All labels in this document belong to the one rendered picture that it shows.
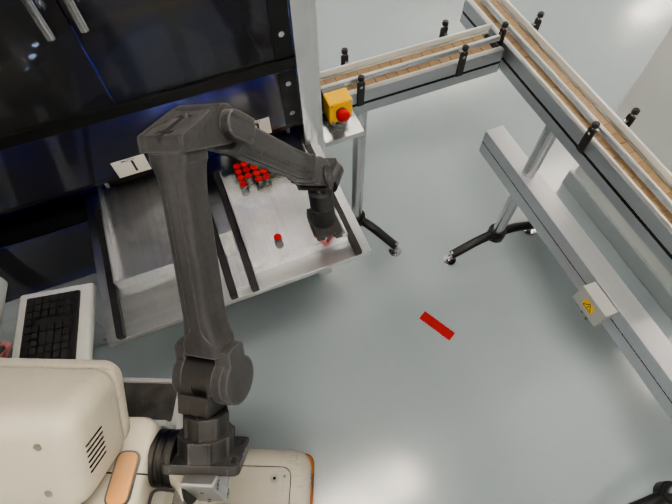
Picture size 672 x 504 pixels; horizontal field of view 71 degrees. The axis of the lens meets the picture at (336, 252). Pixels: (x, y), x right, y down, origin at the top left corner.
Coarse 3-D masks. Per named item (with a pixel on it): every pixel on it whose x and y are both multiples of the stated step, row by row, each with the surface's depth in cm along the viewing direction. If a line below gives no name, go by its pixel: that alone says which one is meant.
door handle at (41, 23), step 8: (24, 0) 78; (32, 0) 79; (40, 0) 84; (32, 8) 79; (40, 8) 84; (32, 16) 80; (40, 16) 81; (40, 24) 82; (48, 24) 83; (48, 32) 83; (48, 40) 84
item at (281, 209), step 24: (240, 192) 135; (264, 192) 135; (288, 192) 135; (240, 216) 131; (264, 216) 131; (288, 216) 131; (264, 240) 127; (288, 240) 127; (312, 240) 127; (336, 240) 125; (264, 264) 120
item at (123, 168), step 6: (138, 156) 121; (144, 156) 122; (114, 162) 120; (120, 162) 121; (126, 162) 121; (138, 162) 123; (144, 162) 124; (114, 168) 122; (120, 168) 122; (126, 168) 123; (132, 168) 124; (138, 168) 125; (144, 168) 125; (150, 168) 126; (120, 174) 124; (126, 174) 125; (132, 174) 126
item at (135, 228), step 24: (120, 192) 136; (144, 192) 136; (120, 216) 132; (144, 216) 132; (120, 240) 128; (144, 240) 128; (168, 240) 128; (120, 264) 125; (144, 264) 124; (168, 264) 121; (120, 288) 121
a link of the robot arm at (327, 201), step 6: (312, 192) 107; (318, 192) 106; (324, 192) 106; (330, 192) 107; (312, 198) 107; (318, 198) 106; (324, 198) 106; (330, 198) 107; (312, 204) 108; (318, 204) 107; (324, 204) 107; (330, 204) 109; (318, 210) 109; (324, 210) 109
